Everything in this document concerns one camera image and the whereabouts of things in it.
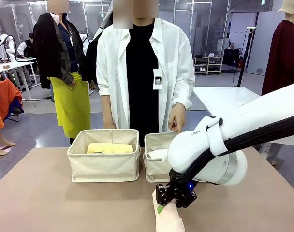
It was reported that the white side table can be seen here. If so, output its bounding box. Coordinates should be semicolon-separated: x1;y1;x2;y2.
192;86;294;165

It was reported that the yellow towel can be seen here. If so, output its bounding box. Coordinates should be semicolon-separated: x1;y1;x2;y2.
86;142;135;154

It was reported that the orange jacket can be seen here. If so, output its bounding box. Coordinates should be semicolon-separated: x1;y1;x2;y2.
0;78;24;123

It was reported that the black case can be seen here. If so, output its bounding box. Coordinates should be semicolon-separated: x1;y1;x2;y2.
223;48;242;67

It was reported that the person's left hand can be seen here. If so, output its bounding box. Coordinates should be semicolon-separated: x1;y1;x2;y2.
168;103;187;133

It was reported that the white background table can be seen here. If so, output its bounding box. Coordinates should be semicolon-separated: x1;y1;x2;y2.
0;58;41;101

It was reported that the black braided cable bundle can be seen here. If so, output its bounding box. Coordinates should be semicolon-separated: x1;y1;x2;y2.
168;113;294;187

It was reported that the beige hat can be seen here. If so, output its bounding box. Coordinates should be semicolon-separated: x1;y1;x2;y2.
277;0;294;14

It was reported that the person in white shirt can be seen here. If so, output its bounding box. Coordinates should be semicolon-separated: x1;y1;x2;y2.
96;0;196;147

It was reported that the person's right forearm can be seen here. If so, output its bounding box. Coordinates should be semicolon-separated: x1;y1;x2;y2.
100;94;116;123

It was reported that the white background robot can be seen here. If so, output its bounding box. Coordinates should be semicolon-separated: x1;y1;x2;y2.
0;33;17;63

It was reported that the wooden shoe rack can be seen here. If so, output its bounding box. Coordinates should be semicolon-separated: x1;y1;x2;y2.
193;56;224;75

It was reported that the beige fabric basket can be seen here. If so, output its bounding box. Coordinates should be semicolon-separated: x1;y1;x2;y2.
143;131;179;183
67;129;141;183

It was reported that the seated background person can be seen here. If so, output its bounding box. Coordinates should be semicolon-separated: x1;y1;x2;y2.
17;32;37;58

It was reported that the person's right hand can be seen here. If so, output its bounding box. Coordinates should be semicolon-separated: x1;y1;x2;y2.
103;120;117;130

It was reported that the white arm strap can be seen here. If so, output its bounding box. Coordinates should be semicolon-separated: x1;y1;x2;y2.
206;117;229;157

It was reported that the mannequin in red cape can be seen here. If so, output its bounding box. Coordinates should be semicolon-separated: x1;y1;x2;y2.
261;0;294;96

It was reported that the white towel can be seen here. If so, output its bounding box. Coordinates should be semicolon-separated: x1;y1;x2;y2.
148;148;169;162

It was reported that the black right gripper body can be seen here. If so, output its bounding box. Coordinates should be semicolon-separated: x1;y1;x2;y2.
167;177;198;201

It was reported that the pink towel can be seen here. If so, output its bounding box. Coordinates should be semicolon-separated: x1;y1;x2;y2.
151;189;186;232

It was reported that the black tripod pole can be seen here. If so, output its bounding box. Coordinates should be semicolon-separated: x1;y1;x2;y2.
236;27;256;88

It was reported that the white name tag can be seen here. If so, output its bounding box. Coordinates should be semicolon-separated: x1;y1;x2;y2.
153;68;163;90

